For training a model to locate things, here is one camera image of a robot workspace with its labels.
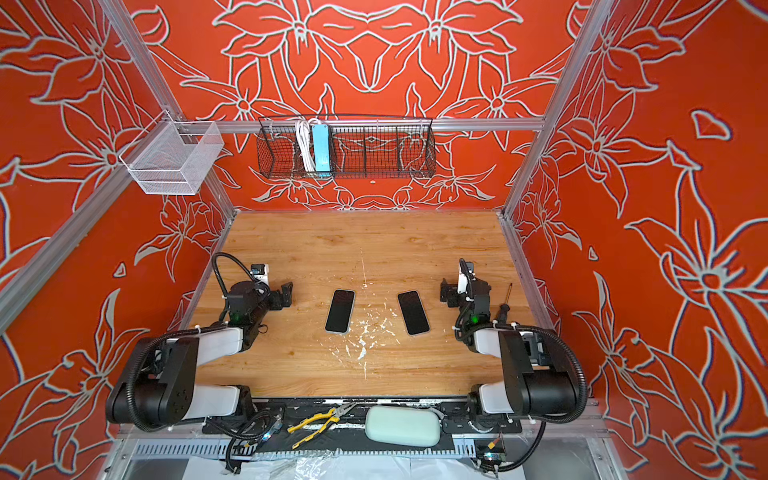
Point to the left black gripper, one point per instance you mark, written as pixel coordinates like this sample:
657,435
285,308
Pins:
276,296

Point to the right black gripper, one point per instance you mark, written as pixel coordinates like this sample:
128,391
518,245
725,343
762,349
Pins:
453,291

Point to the black phone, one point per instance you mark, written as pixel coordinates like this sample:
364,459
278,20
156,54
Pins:
413,312
340,312

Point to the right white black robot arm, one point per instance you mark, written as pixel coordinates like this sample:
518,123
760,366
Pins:
542,379

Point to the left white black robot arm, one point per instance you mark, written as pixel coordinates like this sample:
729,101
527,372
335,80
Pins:
158,387

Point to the black phone on table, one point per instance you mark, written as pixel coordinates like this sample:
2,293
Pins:
340,312

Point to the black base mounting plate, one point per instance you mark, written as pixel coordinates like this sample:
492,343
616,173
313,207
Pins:
461,427

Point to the pale green pouch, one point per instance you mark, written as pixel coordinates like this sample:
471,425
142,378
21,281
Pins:
403,426

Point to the light blue box in basket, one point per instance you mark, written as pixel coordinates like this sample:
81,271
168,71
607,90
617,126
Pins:
321,143

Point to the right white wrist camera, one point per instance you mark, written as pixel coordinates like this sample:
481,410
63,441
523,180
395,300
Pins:
464,279

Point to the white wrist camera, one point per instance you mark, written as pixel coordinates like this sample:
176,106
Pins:
259,273
464,279

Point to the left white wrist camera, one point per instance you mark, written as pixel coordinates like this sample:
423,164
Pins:
259,273

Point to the black handled screwdriver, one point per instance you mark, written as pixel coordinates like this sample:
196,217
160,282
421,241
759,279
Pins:
504,308

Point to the yellow handled pliers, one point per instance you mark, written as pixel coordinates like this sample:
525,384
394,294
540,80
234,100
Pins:
331,417

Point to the black wire wall basket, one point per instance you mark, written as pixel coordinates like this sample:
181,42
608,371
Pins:
360,147

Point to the clear plastic wall bin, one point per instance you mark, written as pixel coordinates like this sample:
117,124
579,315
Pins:
167,161

